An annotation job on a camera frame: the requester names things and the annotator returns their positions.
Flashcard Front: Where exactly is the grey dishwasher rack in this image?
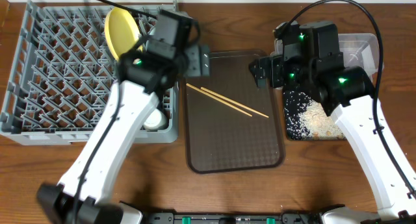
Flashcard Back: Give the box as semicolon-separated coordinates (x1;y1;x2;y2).
0;0;181;146

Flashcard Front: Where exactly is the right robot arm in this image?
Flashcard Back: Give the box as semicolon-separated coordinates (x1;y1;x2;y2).
249;21;415;223

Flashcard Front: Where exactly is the small white cup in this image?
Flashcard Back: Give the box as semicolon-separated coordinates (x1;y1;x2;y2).
143;109;168;131

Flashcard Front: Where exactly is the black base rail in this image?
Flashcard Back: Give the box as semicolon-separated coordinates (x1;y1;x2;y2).
116;203;368;224

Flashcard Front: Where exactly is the black waste tray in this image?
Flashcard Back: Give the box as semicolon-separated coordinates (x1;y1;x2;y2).
281;82;347;141

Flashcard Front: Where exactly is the rice food waste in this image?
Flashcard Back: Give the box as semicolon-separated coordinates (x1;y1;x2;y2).
285;90;346;140

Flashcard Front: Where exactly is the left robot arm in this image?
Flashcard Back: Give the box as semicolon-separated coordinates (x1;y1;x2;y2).
36;10;200;223

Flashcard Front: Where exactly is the brown serving tray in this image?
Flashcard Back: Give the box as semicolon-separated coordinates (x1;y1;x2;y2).
185;49;285;174

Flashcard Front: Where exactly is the yellow plate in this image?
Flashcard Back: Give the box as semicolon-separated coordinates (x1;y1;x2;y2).
105;7;141;61

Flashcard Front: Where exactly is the wooden chopstick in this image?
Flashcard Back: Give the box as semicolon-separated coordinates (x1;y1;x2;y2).
186;83;252;117
201;87;269;118

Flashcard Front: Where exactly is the clear plastic bin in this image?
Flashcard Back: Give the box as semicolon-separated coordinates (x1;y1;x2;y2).
272;33;380;88

